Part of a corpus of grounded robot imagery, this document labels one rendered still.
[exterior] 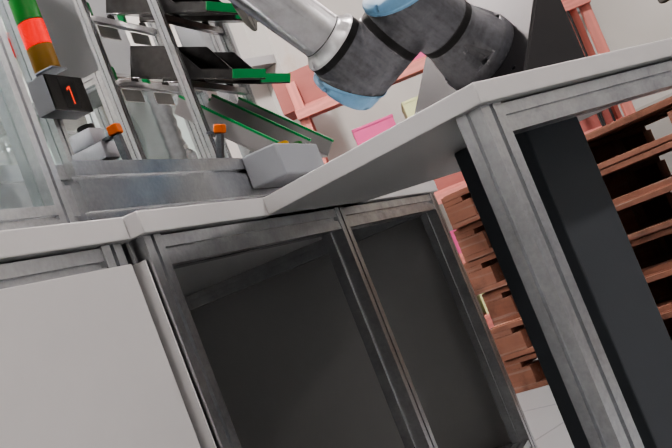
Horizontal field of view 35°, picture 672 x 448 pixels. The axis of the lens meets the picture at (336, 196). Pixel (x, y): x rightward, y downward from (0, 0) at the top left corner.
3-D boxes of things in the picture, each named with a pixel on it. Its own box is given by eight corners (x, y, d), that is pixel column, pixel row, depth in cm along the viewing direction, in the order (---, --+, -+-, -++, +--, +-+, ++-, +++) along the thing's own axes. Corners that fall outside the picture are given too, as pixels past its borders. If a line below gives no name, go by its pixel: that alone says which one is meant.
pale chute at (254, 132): (305, 157, 241) (311, 139, 239) (274, 162, 229) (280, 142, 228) (207, 111, 252) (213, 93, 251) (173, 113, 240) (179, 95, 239)
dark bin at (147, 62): (266, 79, 243) (265, 46, 242) (233, 80, 232) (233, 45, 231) (165, 78, 256) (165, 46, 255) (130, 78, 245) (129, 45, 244)
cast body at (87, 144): (121, 157, 182) (106, 118, 183) (106, 157, 178) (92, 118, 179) (83, 175, 185) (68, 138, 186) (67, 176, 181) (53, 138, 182)
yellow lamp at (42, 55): (66, 66, 203) (57, 43, 203) (51, 64, 198) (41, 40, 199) (45, 77, 205) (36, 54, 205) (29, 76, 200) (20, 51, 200)
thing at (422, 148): (775, 30, 198) (768, 15, 199) (481, 103, 136) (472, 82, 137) (498, 159, 249) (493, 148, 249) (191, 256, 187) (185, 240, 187)
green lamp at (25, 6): (48, 18, 204) (39, -6, 204) (32, 15, 199) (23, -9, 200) (27, 29, 205) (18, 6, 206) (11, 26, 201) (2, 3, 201)
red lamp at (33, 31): (57, 42, 203) (48, 18, 204) (41, 40, 199) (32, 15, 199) (36, 53, 205) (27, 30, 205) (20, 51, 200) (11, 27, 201)
